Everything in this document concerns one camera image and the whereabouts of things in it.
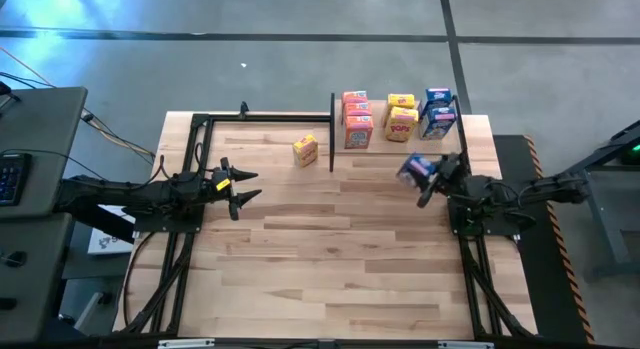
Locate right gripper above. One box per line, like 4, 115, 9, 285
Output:
417, 152, 471, 209

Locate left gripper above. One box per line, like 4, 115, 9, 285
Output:
197, 157, 263, 222

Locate blue Frosted Flakes cereal box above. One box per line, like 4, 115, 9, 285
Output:
418, 87, 454, 110
396, 152, 437, 189
418, 106, 458, 141

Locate yellow Corn Pops cereal box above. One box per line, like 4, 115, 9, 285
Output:
383, 92, 417, 111
292, 133, 320, 169
383, 106, 420, 144

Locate black floor mat hazard stripes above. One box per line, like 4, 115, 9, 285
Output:
492, 133, 597, 345

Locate white cardboard box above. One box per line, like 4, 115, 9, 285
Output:
87, 203, 137, 256

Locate black diagonal desk beam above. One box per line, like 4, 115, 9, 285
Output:
52, 208, 136, 245

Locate grey metal stand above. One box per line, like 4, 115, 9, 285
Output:
582, 119, 640, 280

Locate green lit device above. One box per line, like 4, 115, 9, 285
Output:
619, 141, 640, 166

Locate grey desk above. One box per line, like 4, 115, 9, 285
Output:
0, 86, 89, 220
0, 212, 76, 343

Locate black keyboard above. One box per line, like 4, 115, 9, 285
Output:
0, 152, 34, 208

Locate wooden shelf black metal frame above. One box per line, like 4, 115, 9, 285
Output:
328, 92, 471, 174

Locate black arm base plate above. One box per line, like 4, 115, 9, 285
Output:
447, 186, 524, 238
132, 191, 207, 235

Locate floor cable bundle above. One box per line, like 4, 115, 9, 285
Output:
79, 108, 157, 160

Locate silver metal bracket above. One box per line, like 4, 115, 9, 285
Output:
437, 340, 496, 349
157, 338, 216, 349

